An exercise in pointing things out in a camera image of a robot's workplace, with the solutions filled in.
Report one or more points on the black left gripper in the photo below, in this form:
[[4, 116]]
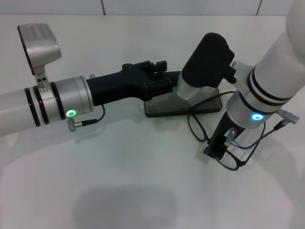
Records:
[[114, 86]]

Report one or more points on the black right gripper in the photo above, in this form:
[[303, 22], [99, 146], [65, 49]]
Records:
[[222, 130]]

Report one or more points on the black glasses case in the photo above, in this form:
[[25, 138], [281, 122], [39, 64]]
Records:
[[166, 106]]

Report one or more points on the black round-framed glasses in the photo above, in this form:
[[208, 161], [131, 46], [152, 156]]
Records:
[[241, 164]]

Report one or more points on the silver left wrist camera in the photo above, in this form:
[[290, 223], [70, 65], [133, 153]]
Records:
[[40, 50]]

